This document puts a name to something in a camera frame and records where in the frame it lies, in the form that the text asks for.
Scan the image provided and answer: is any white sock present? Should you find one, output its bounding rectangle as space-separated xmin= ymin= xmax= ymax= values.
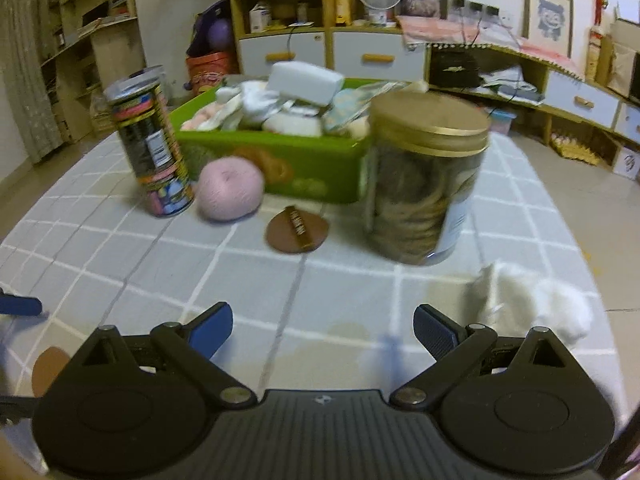
xmin=466 ymin=260 xmax=593 ymax=347

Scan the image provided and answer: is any white foam block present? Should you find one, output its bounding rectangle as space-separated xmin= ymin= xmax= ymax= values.
xmin=267 ymin=61 xmax=345 ymax=107

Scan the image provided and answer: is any grey checked table mat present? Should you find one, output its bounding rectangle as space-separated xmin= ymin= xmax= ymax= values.
xmin=1 ymin=134 xmax=627 ymax=418

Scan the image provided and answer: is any brown round coaster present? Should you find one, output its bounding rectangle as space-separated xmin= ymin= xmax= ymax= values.
xmin=265 ymin=205 xmax=330 ymax=255

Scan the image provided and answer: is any pink yarn ball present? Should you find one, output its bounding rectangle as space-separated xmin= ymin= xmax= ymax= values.
xmin=195 ymin=156 xmax=265 ymax=222

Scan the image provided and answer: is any glass jar gold lid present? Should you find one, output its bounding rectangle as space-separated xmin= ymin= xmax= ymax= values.
xmin=364 ymin=91 xmax=490 ymax=266

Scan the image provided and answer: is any green plastic bin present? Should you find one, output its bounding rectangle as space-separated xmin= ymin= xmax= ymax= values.
xmin=169 ymin=79 xmax=388 ymax=204

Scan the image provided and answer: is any clear storage box blue lid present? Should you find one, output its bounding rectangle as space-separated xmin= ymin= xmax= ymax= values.
xmin=487 ymin=108 xmax=518 ymax=136

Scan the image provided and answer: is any egg tray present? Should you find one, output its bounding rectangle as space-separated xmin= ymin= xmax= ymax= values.
xmin=550 ymin=132 xmax=600 ymax=166

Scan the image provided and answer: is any pink plush towel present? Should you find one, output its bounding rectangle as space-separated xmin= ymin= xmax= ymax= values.
xmin=180 ymin=98 xmax=240 ymax=131

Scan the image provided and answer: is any black snack can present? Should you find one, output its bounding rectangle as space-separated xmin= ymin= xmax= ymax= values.
xmin=105 ymin=70 xmax=194 ymax=217

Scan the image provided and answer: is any white cloth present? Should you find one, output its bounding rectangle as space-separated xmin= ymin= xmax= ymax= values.
xmin=212 ymin=80 xmax=288 ymax=131

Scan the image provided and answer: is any long wooden tv cabinet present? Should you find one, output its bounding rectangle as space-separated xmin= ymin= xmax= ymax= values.
xmin=328 ymin=24 xmax=640 ymax=172

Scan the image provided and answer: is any orange cartoon bucket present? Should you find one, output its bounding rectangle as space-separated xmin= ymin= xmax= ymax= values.
xmin=184 ymin=51 xmax=238 ymax=96

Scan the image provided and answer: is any left wooden bookshelf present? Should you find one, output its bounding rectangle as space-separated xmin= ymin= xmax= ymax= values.
xmin=41 ymin=0 xmax=146 ymax=143

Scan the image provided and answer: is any black bag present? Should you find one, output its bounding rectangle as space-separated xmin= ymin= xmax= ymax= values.
xmin=428 ymin=49 xmax=482 ymax=89

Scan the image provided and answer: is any pink checked cloth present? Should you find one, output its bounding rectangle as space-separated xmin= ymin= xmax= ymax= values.
xmin=396 ymin=15 xmax=585 ymax=80

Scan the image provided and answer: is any purple ball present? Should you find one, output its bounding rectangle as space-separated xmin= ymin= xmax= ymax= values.
xmin=206 ymin=18 xmax=234 ymax=52

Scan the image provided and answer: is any framed cartoon picture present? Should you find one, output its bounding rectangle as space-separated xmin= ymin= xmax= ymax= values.
xmin=523 ymin=0 xmax=574 ymax=58

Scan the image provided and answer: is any wooden shelf cabinet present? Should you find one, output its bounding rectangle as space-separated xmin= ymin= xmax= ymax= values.
xmin=230 ymin=0 xmax=335 ymax=77

